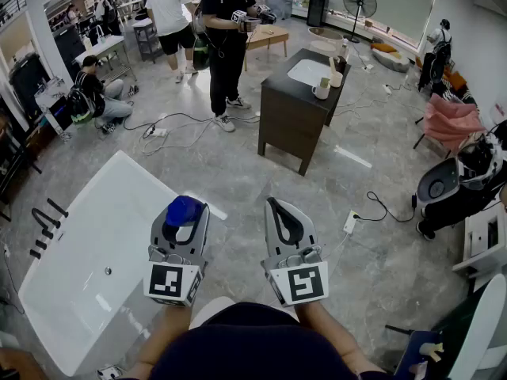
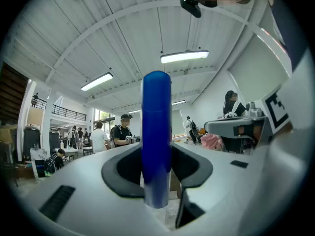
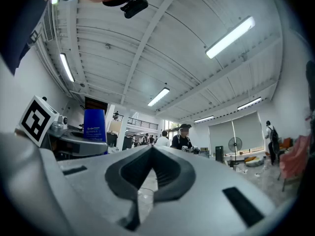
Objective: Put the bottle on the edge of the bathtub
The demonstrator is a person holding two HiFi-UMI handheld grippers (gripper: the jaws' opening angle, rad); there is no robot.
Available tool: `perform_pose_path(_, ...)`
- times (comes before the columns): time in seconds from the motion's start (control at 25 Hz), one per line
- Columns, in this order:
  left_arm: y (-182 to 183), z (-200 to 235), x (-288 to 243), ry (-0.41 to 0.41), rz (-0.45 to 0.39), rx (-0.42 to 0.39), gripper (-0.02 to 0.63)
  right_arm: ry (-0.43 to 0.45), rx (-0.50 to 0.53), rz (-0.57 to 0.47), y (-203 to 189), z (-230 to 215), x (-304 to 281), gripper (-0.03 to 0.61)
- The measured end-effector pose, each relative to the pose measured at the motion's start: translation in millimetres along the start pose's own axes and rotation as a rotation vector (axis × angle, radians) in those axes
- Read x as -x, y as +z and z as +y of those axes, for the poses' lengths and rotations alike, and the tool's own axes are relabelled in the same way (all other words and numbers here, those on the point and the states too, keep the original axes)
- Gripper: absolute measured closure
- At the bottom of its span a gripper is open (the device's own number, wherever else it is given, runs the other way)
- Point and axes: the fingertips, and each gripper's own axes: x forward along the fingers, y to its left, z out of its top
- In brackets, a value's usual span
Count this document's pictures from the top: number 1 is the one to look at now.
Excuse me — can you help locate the grey metal table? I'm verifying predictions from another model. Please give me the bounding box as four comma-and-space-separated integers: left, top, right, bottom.
131, 17, 164, 63

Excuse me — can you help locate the blue object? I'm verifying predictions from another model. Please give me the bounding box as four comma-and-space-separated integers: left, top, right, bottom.
164, 195, 204, 245

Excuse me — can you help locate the blue stand with white item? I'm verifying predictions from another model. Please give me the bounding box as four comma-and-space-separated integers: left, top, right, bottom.
395, 328, 449, 380

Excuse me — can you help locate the white curved fixture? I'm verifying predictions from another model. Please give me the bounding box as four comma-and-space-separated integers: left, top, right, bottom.
446, 272, 507, 380

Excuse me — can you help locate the black standing fan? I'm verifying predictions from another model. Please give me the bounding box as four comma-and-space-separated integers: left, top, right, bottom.
342, 0, 379, 44

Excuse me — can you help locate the white cable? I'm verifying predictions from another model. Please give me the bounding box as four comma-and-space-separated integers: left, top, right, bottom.
135, 112, 263, 157

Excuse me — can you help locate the low wooden table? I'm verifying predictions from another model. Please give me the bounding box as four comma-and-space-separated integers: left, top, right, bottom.
243, 24, 290, 72

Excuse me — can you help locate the black tower appliance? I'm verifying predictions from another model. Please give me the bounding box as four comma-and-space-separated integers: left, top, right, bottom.
306, 0, 331, 28

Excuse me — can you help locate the grey floor cushion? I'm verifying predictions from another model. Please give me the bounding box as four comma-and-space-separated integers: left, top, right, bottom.
371, 43, 411, 74

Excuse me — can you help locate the person's left forearm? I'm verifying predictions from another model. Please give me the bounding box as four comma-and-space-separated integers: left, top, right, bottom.
136, 303, 196, 371

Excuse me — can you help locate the dark vanity cabinet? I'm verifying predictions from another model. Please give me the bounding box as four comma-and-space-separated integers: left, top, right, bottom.
257, 47, 353, 177

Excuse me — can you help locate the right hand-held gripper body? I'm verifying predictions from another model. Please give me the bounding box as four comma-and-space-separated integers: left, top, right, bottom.
260, 245, 330, 308

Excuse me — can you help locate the white sink basin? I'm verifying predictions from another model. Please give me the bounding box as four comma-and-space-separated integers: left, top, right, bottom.
286, 58, 333, 86

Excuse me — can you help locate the black bathtub faucet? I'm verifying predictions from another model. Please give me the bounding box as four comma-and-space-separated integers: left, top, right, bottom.
29, 198, 70, 260

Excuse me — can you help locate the pink cloth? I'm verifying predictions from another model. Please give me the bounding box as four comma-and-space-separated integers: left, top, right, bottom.
423, 93, 486, 150

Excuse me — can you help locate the black power cable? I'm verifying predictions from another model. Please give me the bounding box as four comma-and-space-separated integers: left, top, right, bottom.
365, 190, 417, 224

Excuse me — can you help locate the person's right forearm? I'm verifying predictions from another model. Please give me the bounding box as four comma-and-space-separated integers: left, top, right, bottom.
295, 302, 382, 376

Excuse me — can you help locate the round glass table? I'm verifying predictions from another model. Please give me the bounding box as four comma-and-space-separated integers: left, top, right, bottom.
307, 26, 345, 53

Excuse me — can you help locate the person's dark shirt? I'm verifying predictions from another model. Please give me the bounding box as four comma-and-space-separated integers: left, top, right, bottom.
130, 301, 391, 380

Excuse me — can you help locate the white bathtub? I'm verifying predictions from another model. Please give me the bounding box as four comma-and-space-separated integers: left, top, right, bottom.
17, 150, 229, 378

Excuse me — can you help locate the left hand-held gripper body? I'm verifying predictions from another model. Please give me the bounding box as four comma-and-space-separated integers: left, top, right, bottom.
143, 244, 208, 307

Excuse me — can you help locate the metal table with slatted shelf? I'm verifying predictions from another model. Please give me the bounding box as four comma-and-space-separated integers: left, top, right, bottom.
74, 34, 138, 83

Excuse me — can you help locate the white marble cabinet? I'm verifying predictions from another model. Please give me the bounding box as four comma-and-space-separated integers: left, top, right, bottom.
34, 78, 77, 135

